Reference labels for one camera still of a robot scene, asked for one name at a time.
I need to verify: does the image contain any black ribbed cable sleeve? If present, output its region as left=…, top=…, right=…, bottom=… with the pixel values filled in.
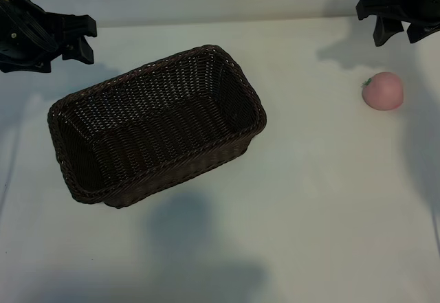
left=0, top=0, right=58, bottom=54

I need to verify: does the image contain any pink peach with green stem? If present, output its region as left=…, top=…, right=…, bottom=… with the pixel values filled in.
left=360, top=71, right=404, bottom=111

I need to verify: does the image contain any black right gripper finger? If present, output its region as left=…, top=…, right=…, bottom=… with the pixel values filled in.
left=406, top=24, right=440, bottom=45
left=373, top=15, right=405, bottom=47

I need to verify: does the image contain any dark brown wicker basket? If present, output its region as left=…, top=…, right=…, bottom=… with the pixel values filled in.
left=47, top=44, right=268, bottom=210

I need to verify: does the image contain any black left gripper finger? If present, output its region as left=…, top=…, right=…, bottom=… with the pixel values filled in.
left=60, top=36, right=96, bottom=65
left=0, top=52, right=52, bottom=74

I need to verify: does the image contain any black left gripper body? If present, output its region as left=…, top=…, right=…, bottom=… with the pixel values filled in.
left=0, top=0, right=98, bottom=60

